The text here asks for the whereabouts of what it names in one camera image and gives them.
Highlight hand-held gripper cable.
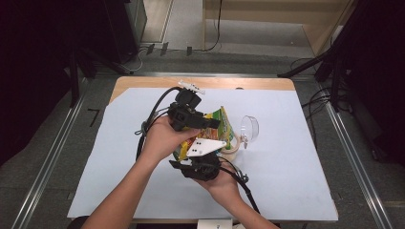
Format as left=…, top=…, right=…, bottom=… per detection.
left=218, top=156, right=261, bottom=214
left=135, top=86, right=184, bottom=161

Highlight person's right hand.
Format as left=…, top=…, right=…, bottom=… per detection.
left=194, top=165, right=243, bottom=206

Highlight light wooden shelf unit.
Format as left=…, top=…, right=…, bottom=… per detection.
left=202, top=0, right=359, bottom=56

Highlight white paper card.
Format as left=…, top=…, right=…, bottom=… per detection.
left=197, top=219, right=246, bottom=229

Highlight white floor cable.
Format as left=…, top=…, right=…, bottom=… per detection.
left=122, top=47, right=149, bottom=73

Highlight black hanging cable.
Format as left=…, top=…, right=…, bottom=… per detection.
left=203, top=0, right=224, bottom=52

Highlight dark curtain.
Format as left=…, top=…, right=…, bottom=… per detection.
left=0, top=0, right=109, bottom=166
left=343, top=0, right=405, bottom=166

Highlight light blue table mat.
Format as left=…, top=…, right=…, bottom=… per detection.
left=67, top=88, right=339, bottom=222

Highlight person's left hand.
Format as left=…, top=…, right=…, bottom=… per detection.
left=141, top=115, right=201, bottom=164

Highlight aluminium floor rail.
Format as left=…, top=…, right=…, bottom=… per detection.
left=321, top=94, right=394, bottom=229
left=11, top=77, right=89, bottom=229

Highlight black metal stand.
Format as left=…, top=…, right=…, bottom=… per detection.
left=68, top=44, right=128, bottom=108

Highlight yellow green spouted pouch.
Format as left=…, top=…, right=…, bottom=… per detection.
left=173, top=106, right=237, bottom=161

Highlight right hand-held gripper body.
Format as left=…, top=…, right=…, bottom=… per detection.
left=181, top=136, right=227, bottom=182

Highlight left hand-held gripper cable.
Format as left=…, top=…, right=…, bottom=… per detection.
left=135, top=86, right=184, bottom=161

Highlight black tripod stand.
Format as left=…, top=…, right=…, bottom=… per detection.
left=276, top=0, right=354, bottom=113

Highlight black floor cables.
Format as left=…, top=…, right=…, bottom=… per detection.
left=289, top=56, right=352, bottom=151

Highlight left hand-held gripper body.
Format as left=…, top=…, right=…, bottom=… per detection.
left=167, top=80, right=206, bottom=132

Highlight right hand-held gripper cable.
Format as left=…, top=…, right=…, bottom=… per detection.
left=218, top=156, right=261, bottom=214

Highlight black cabinet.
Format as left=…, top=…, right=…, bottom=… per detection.
left=104, top=0, right=148, bottom=63

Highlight clear jar with hinged lid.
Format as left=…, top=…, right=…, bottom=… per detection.
left=219, top=114, right=260, bottom=161

